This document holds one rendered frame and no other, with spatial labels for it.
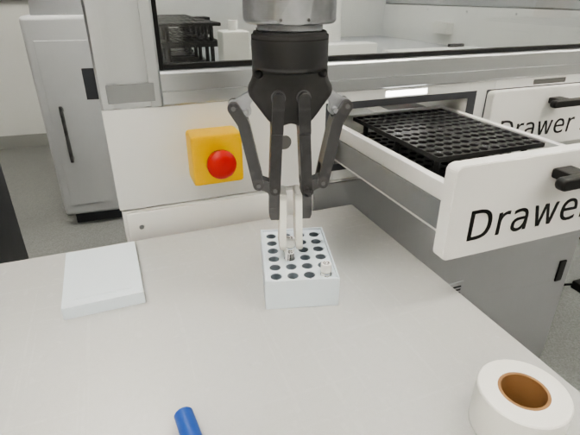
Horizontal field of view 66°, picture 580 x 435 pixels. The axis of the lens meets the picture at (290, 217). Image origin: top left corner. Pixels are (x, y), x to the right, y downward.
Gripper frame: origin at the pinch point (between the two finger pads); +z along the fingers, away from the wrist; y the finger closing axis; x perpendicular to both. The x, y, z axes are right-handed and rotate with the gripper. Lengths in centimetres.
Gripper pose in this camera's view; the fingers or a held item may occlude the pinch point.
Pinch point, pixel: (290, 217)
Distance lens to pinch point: 52.1
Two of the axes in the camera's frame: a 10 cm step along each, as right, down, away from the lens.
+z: 0.0, 9.0, 4.4
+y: 10.0, -0.4, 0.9
